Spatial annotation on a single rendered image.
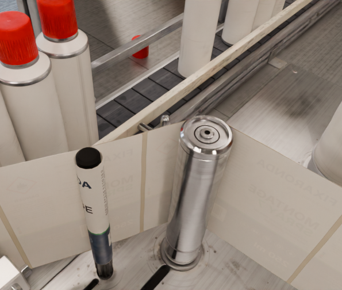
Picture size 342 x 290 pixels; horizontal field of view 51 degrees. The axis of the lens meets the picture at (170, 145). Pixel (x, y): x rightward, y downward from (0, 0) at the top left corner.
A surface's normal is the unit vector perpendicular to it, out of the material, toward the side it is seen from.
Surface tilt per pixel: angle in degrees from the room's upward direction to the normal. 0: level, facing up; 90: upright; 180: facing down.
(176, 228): 90
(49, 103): 90
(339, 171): 93
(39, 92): 90
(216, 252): 0
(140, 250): 0
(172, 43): 0
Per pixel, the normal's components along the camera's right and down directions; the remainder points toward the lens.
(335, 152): -0.89, 0.26
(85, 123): 0.62, 0.62
